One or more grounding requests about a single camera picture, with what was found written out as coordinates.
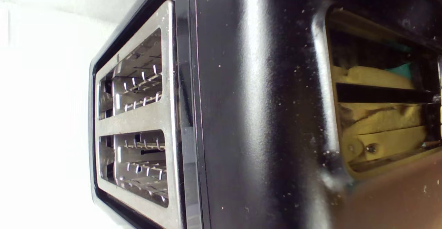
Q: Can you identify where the black two-slot toaster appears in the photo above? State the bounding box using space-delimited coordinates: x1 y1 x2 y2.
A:
88 0 442 229

